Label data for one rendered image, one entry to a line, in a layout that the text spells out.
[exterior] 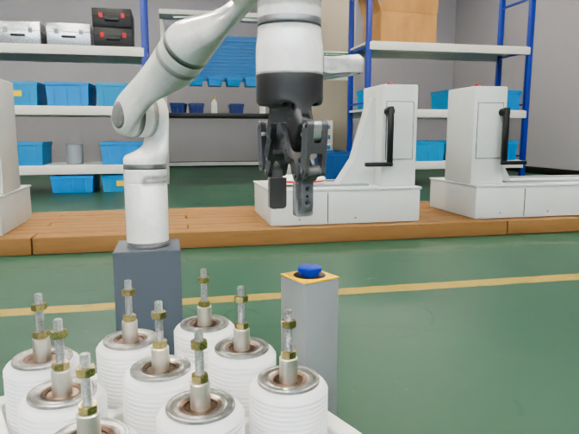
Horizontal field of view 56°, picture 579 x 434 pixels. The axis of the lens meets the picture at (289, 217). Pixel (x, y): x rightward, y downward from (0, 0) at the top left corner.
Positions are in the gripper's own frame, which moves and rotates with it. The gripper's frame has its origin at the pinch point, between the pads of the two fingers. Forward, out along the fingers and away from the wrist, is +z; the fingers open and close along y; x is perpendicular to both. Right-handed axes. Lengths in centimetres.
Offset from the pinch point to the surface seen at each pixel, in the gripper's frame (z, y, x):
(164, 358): 20.2, -8.8, -13.1
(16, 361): 21.7, -19.7, -30.0
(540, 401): 47, -16, 65
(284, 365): 19.6, 0.8, -1.0
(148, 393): 22.8, -5.7, -15.8
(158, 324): 15.8, -9.4, -13.5
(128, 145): 4, -472, 59
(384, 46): -93, -410, 301
